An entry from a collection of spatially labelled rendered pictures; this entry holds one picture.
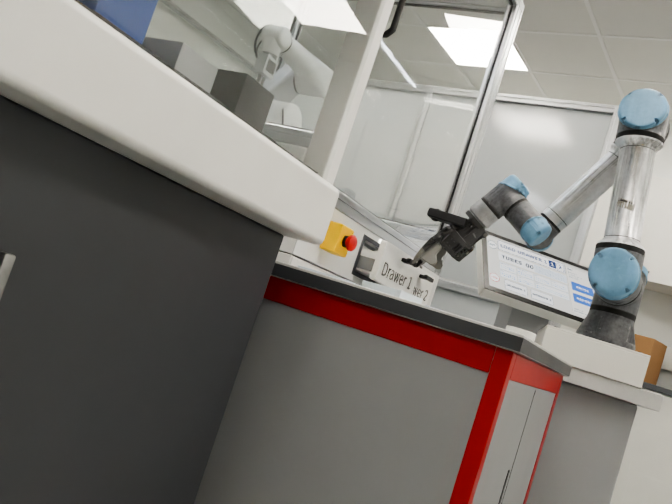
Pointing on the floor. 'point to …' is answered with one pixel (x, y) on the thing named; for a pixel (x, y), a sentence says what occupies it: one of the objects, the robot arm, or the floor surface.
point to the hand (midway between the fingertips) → (416, 260)
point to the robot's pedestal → (587, 439)
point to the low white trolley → (379, 403)
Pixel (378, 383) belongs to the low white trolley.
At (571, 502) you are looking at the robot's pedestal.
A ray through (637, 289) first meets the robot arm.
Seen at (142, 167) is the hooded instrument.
